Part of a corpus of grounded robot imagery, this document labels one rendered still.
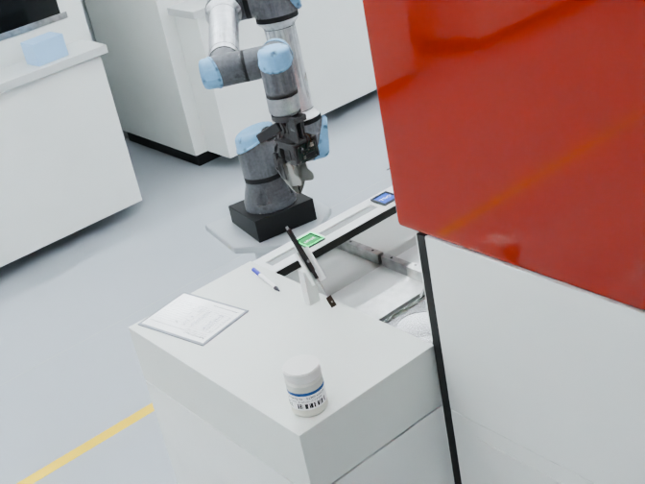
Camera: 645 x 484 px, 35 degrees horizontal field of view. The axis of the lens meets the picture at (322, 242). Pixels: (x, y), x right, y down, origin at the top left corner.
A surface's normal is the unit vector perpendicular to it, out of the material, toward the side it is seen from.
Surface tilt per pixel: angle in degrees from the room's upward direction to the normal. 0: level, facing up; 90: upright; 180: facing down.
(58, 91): 90
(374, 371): 0
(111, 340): 0
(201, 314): 0
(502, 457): 90
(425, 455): 90
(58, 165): 90
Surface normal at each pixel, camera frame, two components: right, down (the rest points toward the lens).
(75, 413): -0.18, -0.87
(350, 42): 0.63, 0.25
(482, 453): -0.75, 0.42
